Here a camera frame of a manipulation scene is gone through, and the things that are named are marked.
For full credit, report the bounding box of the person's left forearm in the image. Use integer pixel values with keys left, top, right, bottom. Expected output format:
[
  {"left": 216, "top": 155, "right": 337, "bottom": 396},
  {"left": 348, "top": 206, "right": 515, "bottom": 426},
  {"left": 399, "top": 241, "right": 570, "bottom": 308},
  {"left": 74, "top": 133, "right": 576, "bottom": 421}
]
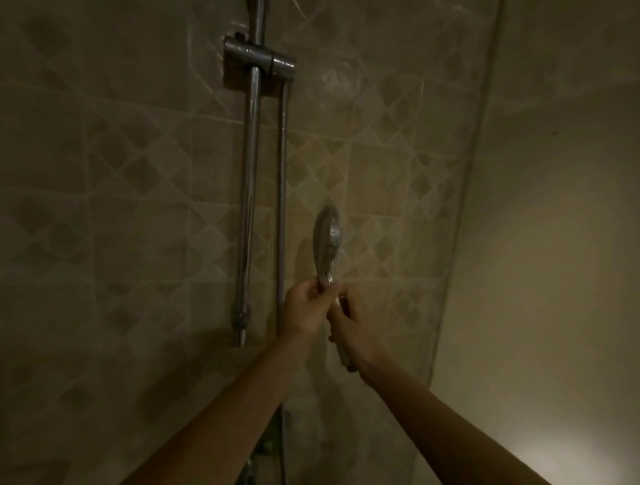
[{"left": 119, "top": 334, "right": 311, "bottom": 485}]

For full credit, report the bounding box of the chrome shower slide rail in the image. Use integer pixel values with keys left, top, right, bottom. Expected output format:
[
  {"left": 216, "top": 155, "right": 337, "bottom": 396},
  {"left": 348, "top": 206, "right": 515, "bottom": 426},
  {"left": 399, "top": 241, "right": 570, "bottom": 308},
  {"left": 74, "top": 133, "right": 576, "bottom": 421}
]
[{"left": 231, "top": 0, "right": 267, "bottom": 348}]

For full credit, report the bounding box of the green shower mixer valve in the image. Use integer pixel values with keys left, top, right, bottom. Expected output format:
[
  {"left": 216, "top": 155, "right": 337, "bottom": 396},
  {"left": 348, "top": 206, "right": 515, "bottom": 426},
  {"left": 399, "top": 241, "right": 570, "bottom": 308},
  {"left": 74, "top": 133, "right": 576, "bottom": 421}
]
[{"left": 239, "top": 424, "right": 281, "bottom": 485}]

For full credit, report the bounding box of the metal flexible shower hose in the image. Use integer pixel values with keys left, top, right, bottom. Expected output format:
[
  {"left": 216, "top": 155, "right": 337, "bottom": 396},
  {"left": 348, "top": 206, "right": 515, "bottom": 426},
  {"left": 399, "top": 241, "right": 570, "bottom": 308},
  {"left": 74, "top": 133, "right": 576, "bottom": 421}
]
[{"left": 273, "top": 75, "right": 291, "bottom": 485}]

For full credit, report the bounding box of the person's right hand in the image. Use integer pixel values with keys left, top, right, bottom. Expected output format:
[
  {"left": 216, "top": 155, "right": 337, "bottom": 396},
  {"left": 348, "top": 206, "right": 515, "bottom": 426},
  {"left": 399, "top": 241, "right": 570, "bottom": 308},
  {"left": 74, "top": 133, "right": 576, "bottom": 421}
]
[{"left": 327, "top": 284, "right": 381, "bottom": 380}]

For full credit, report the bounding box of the person's left hand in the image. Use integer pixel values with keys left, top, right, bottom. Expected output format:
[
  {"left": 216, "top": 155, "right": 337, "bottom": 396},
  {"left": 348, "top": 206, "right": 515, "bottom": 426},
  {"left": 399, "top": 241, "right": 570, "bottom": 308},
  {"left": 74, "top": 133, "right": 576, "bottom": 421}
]
[{"left": 279, "top": 277, "right": 341, "bottom": 346}]

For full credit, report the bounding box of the person's right forearm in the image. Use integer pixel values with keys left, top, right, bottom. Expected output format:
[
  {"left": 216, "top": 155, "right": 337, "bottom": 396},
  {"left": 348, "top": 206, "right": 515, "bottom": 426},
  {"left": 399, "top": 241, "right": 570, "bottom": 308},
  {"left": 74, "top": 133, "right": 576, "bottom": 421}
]
[{"left": 357, "top": 359, "right": 553, "bottom": 485}]

